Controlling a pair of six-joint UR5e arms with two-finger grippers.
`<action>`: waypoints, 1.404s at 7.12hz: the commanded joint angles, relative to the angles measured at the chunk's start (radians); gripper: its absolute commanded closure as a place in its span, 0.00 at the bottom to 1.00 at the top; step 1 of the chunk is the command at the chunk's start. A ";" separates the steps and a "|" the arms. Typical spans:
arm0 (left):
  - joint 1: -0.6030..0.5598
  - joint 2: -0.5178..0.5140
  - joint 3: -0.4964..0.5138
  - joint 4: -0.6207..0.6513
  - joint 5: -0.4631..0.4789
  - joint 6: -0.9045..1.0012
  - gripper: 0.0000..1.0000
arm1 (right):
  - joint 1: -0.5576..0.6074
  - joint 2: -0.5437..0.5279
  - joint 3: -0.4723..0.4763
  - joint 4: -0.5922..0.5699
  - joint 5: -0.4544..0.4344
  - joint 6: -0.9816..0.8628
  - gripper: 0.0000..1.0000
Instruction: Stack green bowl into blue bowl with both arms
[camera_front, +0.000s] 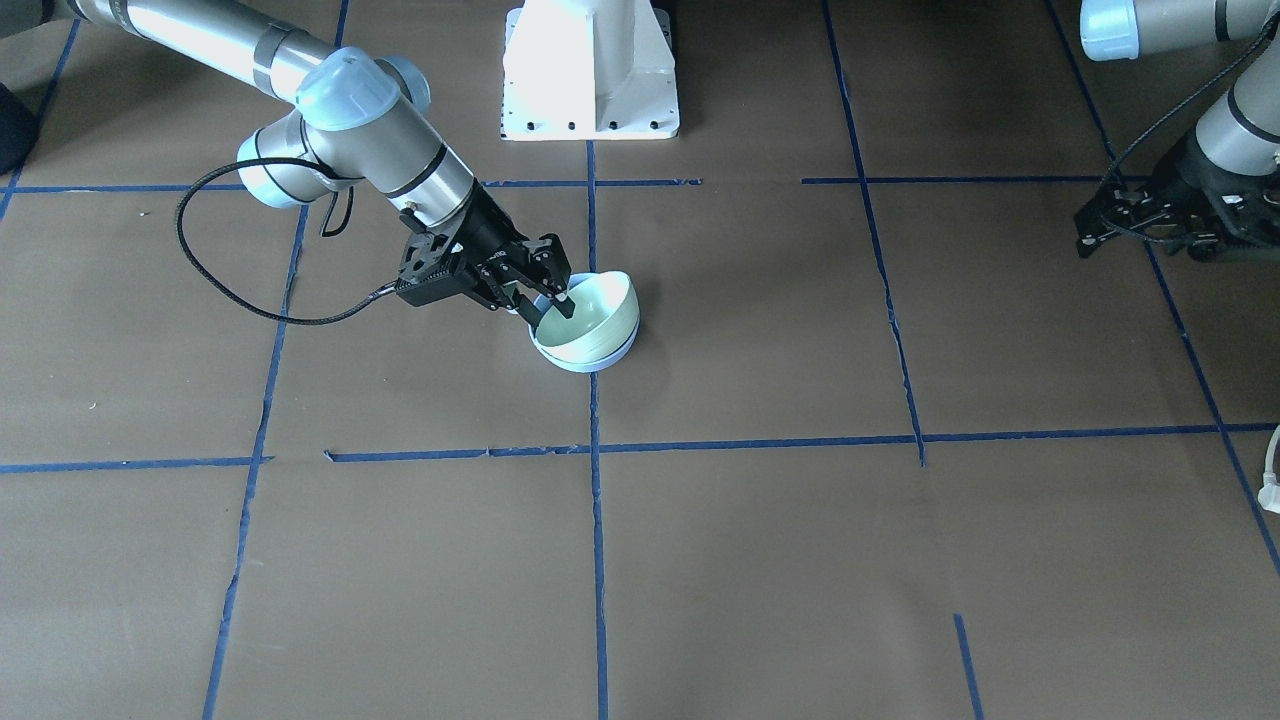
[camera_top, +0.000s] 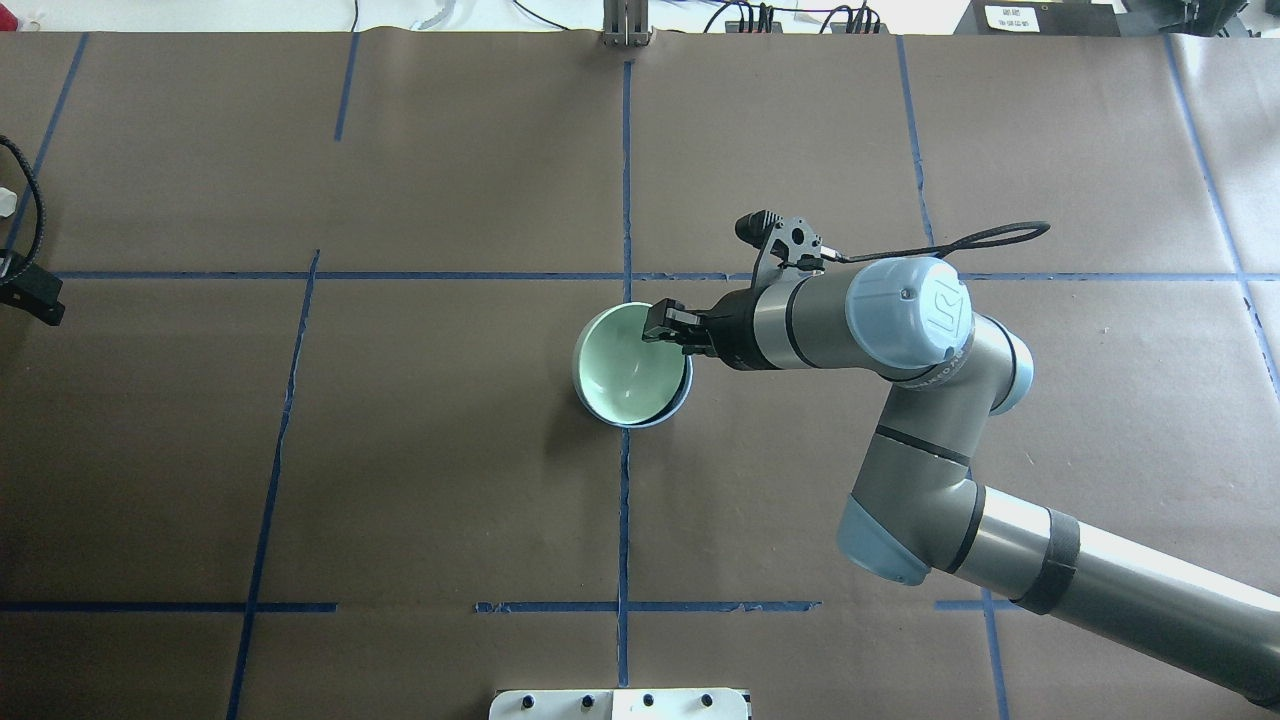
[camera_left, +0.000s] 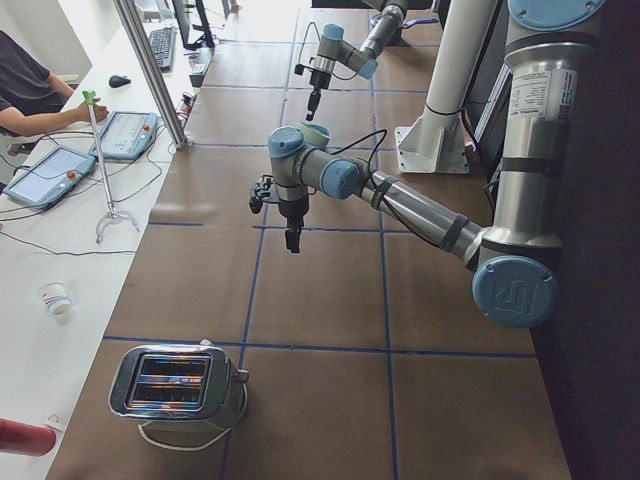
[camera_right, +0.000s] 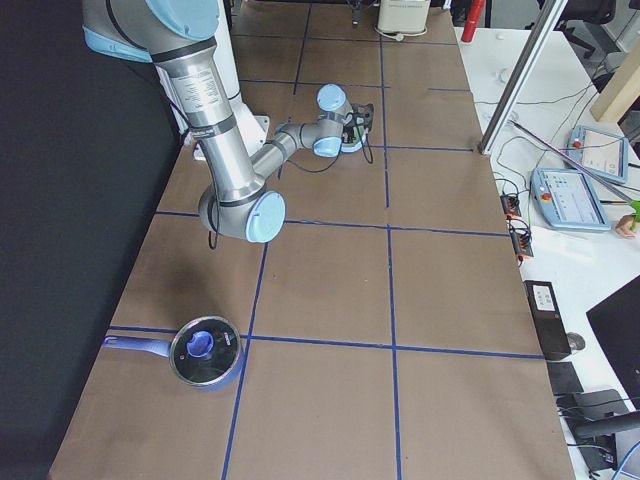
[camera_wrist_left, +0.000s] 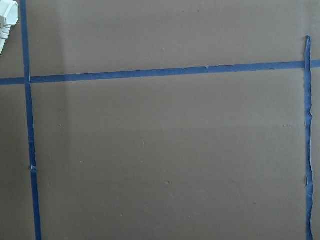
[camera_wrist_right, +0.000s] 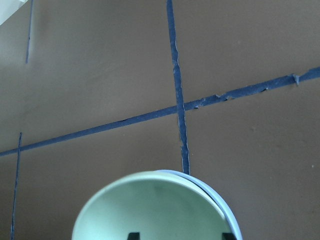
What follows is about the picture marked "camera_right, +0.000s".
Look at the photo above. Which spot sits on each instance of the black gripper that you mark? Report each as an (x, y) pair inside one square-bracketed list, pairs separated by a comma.
[(351, 134)]

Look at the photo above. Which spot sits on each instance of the green bowl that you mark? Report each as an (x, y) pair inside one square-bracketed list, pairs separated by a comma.
[(349, 139)]

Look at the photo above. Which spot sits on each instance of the blue bowl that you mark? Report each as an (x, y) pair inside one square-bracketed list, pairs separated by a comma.
[(352, 147)]

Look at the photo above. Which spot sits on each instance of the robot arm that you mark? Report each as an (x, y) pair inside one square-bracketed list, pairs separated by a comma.
[(189, 41)]

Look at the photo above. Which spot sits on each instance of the beige appliance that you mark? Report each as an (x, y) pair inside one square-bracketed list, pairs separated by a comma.
[(403, 16)]

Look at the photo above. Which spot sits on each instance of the red cylinder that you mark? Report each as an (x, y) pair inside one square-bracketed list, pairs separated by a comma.
[(474, 12)]

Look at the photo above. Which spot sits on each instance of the near teach pendant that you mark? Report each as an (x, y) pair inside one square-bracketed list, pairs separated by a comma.
[(566, 200)]

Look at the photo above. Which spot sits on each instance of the teach pendant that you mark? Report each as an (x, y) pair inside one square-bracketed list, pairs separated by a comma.
[(566, 200), (605, 153)]

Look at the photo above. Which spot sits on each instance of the far teach pendant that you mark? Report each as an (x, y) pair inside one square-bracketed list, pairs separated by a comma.
[(605, 153)]

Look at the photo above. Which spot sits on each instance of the grabber reaching tool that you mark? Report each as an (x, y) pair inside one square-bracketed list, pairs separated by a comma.
[(567, 159)]

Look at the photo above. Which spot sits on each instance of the black box with label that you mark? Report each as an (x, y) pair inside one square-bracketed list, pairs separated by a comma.
[(547, 320)]

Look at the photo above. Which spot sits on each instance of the blue saucepan with glass lid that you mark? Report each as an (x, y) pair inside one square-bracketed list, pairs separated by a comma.
[(206, 353)]

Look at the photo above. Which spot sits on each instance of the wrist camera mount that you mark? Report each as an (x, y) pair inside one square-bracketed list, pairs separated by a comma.
[(363, 115)]

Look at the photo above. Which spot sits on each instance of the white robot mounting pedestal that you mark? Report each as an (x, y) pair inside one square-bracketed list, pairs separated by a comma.
[(195, 20)]

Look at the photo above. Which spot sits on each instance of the aluminium frame post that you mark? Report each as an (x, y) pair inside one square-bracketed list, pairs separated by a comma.
[(538, 36)]

